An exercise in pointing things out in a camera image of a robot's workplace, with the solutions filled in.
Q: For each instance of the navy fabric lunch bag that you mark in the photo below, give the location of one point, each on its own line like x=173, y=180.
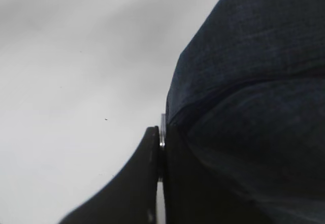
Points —
x=247, y=95

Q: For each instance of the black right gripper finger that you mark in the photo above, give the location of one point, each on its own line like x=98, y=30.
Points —
x=130, y=197

